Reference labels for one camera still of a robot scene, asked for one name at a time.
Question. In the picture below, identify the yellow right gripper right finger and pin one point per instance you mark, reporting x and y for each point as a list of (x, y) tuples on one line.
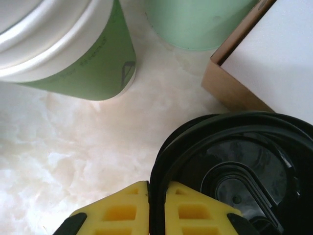
[(195, 215)]

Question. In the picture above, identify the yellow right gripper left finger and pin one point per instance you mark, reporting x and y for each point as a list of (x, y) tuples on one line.
[(117, 215)]

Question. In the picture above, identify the black plastic coffee lid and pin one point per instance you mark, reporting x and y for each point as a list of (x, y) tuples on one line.
[(220, 156), (220, 119)]

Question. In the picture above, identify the brown cardboard napkin box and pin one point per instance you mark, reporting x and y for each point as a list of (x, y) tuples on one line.
[(220, 80)]

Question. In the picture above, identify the stacked green paper cups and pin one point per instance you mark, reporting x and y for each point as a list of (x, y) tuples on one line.
[(93, 61)]

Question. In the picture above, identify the white napkin stack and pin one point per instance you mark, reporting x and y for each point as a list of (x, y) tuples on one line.
[(281, 61)]

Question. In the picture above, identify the mint green straw holder cup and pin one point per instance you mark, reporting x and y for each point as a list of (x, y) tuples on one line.
[(195, 24)]

